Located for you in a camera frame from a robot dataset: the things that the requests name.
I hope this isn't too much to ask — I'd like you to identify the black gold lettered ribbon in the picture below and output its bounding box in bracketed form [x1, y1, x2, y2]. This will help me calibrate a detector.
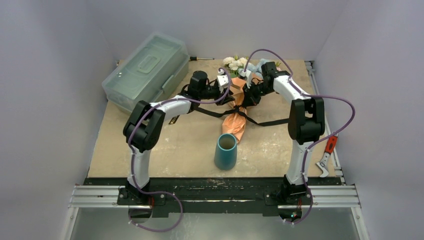
[168, 99, 290, 127]

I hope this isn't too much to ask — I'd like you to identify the orange flower bouquet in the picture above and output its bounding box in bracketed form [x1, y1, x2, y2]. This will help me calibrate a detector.
[222, 57, 269, 143]

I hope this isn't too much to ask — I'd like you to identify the translucent plastic storage box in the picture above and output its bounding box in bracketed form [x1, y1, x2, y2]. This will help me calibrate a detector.
[102, 32, 189, 113]

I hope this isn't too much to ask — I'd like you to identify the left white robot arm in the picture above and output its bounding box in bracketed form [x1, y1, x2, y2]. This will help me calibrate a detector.
[122, 67, 232, 205]

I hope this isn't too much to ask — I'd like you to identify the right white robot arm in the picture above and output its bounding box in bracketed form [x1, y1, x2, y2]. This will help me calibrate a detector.
[240, 62, 325, 206]

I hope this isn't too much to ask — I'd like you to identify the teal ceramic vase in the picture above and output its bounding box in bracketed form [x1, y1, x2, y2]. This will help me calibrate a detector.
[214, 133, 237, 171]

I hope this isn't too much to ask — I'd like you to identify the screwdriver at back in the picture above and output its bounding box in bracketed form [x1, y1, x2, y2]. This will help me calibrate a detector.
[189, 56, 214, 61]

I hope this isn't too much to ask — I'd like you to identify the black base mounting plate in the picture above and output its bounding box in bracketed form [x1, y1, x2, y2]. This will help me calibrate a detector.
[83, 177, 311, 221]

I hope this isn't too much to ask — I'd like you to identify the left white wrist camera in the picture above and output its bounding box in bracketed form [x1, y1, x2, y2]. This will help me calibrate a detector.
[216, 68, 230, 93]

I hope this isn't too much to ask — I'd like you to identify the orange handled wrench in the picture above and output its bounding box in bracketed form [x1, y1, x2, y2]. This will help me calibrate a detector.
[316, 134, 338, 178]

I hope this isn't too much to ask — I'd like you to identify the aluminium frame rail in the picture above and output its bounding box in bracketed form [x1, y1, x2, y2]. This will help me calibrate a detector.
[61, 185, 370, 240]

